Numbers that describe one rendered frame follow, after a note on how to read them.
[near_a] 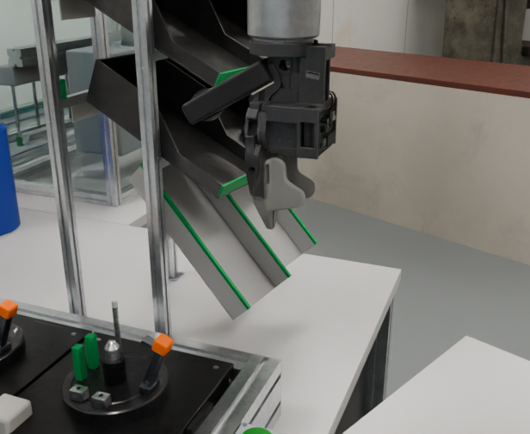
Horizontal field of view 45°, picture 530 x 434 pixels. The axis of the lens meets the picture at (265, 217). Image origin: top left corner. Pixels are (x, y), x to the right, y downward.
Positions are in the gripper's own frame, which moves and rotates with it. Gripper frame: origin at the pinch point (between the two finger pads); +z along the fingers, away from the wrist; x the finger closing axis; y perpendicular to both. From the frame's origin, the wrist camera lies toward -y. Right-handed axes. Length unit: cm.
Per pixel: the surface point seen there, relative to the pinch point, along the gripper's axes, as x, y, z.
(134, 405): -8.7, -14.2, 24.3
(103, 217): 72, -76, 37
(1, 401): -14.3, -30.3, 24.2
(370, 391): 65, 2, 68
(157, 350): -6.0, -12.0, 17.4
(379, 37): 578, -107, 37
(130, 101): 17.9, -28.9, -8.2
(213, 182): 15.3, -14.0, 2.1
